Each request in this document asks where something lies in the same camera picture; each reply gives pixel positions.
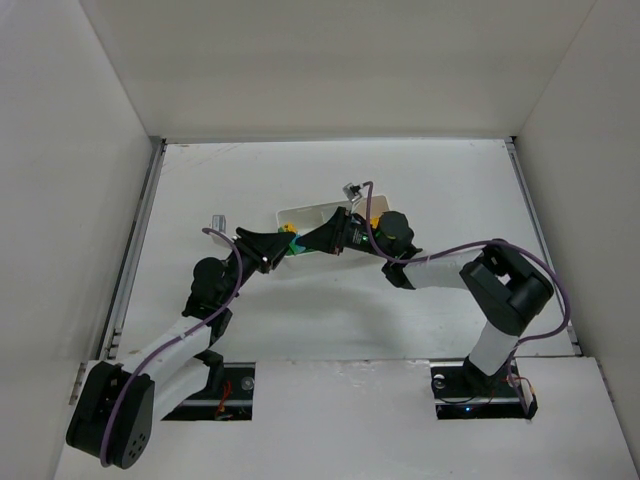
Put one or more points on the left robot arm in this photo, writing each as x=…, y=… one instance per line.
x=120, y=401

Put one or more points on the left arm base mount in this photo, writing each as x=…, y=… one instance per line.
x=226, y=396

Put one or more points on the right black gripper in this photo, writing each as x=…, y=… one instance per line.
x=339, y=231

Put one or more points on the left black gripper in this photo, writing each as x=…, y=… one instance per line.
x=252, y=250

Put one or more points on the white divided container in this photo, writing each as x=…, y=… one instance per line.
x=306, y=218

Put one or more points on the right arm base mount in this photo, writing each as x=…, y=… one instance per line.
x=463, y=392

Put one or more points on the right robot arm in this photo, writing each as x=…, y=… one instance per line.
x=507, y=288

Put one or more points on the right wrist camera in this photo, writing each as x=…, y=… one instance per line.
x=352, y=192

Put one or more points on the green yellow blue lego stack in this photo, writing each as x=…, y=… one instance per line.
x=294, y=248

